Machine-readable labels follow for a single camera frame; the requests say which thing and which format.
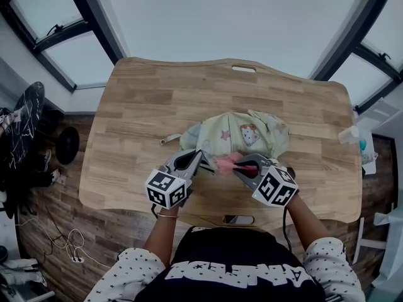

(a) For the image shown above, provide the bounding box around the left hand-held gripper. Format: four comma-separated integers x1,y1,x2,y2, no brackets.
144,148,205,210

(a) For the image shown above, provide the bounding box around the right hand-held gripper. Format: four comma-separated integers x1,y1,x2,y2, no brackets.
235,154,299,208

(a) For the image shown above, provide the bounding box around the pink cloth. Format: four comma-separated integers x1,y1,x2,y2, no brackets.
213,155,261,176

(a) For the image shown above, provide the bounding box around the pale green cartoon print umbrella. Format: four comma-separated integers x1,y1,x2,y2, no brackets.
159,109,290,174

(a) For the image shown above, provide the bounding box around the person's right forearm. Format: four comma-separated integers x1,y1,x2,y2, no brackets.
285,196,331,253

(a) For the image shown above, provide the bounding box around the person's left forearm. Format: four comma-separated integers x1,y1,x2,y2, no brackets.
143,208,180,267

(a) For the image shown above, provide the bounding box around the black white star print shirt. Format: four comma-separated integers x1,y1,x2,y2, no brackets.
83,226,366,302

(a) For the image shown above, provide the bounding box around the white plastic cup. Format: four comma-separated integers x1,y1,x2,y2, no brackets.
338,125,360,145

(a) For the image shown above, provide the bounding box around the white side table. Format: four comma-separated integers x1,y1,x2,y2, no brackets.
358,129,378,176

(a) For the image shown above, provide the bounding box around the round black marble table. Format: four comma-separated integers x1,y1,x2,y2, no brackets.
4,81,81,169

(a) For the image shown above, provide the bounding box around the white grey equipment pack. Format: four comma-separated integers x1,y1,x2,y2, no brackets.
0,258,48,295

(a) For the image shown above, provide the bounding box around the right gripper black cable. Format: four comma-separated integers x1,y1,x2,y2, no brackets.
282,206,293,251

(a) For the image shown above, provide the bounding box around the white metal frame stand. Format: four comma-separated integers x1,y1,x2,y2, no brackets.
352,204,403,295

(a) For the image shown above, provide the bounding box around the white floor cable with plug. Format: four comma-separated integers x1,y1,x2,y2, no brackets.
17,217,111,269

